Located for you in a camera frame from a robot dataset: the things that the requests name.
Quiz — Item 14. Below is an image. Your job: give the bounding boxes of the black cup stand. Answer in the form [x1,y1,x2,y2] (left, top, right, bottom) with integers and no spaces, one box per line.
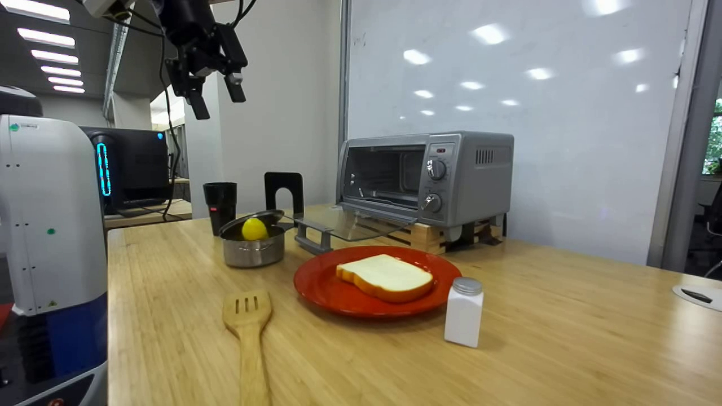
[262,168,306,221]

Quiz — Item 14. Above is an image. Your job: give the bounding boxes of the yellow lemon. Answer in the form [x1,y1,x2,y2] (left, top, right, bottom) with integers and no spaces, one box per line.
[240,214,271,243]

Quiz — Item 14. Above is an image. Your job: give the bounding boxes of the white bread slice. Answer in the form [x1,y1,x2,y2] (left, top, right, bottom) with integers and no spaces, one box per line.
[333,253,437,305]

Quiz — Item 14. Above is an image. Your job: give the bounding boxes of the black plastic cup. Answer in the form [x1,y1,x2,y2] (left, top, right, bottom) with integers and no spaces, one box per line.
[200,180,240,237]

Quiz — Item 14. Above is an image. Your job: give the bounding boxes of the black computer with blue light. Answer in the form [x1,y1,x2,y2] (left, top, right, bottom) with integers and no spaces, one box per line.
[79,124,174,216]

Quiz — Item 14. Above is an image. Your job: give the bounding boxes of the red plate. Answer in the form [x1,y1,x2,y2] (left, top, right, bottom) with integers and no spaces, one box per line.
[290,243,465,323]

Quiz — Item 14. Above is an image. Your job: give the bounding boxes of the steel pot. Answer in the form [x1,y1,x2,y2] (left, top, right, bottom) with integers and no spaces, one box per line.
[217,216,288,270]

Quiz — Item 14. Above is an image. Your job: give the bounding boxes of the silver toaster oven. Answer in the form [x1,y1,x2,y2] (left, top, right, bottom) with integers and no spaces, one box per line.
[290,130,517,254]

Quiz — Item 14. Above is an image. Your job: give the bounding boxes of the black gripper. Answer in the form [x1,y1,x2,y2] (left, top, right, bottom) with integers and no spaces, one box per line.
[153,0,250,121]

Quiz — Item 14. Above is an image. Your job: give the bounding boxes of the large whiteboard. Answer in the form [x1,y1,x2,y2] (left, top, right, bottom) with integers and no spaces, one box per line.
[341,0,713,265]

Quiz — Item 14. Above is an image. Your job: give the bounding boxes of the black marker pen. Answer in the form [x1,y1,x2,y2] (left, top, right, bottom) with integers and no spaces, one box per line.
[680,287,716,307]

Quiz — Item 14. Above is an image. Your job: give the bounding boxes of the white table grommet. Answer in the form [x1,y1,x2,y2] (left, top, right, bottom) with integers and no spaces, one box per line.
[669,278,722,313]

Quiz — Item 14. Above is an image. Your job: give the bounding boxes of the white salt shaker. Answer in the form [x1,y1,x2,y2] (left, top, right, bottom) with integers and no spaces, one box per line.
[443,274,487,350]

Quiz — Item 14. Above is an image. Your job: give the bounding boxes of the wooden slotted spatula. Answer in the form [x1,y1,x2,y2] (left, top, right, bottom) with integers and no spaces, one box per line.
[220,288,275,406]

